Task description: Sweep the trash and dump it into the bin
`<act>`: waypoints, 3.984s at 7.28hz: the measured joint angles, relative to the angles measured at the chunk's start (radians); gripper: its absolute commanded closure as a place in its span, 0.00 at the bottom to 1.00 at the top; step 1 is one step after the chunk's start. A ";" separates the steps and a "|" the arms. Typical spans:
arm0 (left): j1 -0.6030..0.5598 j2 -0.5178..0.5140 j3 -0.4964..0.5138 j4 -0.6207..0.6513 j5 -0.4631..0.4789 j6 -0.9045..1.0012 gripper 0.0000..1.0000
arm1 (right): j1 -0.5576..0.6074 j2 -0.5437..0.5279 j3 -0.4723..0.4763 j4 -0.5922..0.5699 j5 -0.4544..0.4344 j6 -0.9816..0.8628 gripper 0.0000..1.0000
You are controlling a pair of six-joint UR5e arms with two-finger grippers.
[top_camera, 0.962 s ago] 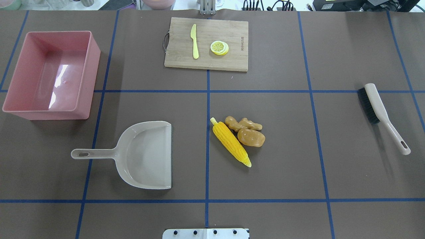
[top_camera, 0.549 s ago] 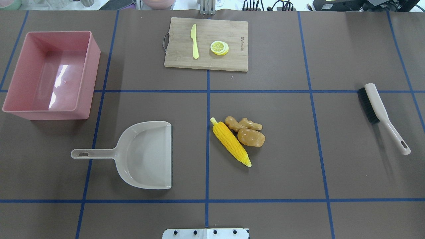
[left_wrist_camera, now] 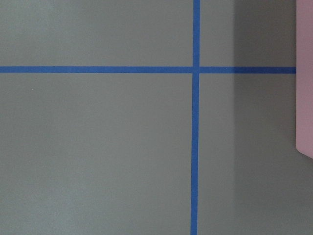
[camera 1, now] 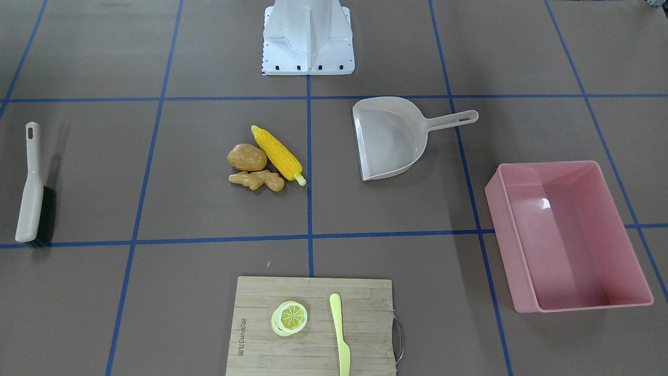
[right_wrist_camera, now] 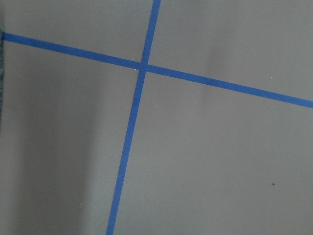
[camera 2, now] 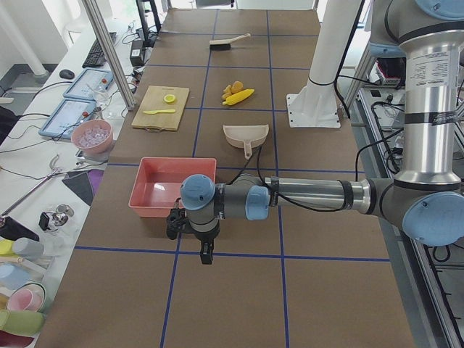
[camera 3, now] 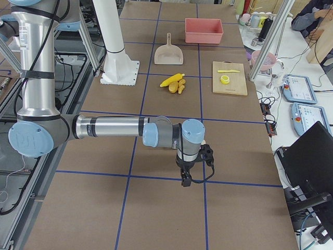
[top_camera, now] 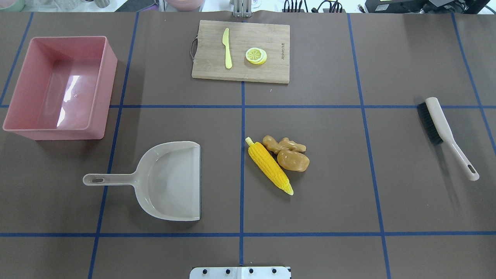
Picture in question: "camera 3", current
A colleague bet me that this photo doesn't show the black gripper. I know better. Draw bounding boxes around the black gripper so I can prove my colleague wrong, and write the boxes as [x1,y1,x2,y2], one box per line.
[176,144,215,187]

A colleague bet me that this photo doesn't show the brown toy potato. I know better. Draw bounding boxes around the brown toy potato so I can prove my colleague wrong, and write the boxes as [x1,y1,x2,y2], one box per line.
[169,81,178,93]

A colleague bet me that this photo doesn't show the yellow toy corn cob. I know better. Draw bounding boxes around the yellow toy corn cob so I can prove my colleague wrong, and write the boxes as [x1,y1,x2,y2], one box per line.
[160,73,185,87]

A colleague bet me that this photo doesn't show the beige plastic dustpan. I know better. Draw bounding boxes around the beige plastic dustpan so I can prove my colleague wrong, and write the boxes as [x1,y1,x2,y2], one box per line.
[154,33,184,65]

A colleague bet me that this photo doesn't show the tan toy ginger root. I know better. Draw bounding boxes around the tan toy ginger root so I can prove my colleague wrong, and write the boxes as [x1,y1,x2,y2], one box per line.
[177,79,186,94]

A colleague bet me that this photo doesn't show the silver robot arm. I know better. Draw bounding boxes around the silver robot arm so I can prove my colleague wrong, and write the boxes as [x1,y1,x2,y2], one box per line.
[8,1,214,187]

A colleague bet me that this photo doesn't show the pink plastic bin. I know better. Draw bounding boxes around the pink plastic bin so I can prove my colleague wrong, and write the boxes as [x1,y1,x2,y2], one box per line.
[185,18,224,44]

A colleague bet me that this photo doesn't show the yellow lemon slices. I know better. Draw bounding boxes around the yellow lemon slices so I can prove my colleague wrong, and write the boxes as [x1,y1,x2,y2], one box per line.
[220,75,230,85]

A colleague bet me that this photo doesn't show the wooden cutting board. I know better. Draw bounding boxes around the wooden cutting board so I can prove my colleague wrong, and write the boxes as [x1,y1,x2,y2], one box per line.
[212,61,248,96]

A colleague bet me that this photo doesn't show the yellow plastic knife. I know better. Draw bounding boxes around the yellow plastic knife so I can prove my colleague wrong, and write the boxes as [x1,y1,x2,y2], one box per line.
[217,69,240,73]

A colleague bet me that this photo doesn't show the black laptop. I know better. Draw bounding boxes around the black laptop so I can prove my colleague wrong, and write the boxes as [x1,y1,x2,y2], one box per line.
[277,121,332,198]

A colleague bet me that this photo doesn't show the lower blue teach pendant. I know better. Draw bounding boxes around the lower blue teach pendant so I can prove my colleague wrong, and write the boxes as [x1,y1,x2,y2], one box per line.
[291,103,332,136]

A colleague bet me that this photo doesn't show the blue teach pendant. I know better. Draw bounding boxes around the blue teach pendant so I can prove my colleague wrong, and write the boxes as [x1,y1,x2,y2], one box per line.
[291,103,332,136]
[281,74,317,104]

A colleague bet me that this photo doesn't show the upper blue teach pendant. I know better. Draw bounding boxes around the upper blue teach pendant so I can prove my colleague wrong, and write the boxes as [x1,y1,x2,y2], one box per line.
[281,74,317,104]

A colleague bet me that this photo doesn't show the pink bowl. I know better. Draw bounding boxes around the pink bowl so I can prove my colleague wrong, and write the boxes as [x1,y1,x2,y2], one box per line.
[251,50,277,71]

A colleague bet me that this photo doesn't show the black bottle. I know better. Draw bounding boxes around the black bottle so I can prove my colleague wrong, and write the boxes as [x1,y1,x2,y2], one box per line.
[258,18,273,42]

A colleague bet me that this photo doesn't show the seated person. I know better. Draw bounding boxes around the seated person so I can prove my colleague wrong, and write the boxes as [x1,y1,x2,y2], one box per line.
[291,1,332,71]

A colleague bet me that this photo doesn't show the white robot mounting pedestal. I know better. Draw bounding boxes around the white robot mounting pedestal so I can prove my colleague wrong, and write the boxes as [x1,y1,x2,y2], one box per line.
[93,0,140,86]

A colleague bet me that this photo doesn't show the aluminium frame post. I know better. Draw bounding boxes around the aluminium frame post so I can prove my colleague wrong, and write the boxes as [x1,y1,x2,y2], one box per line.
[249,0,295,82]

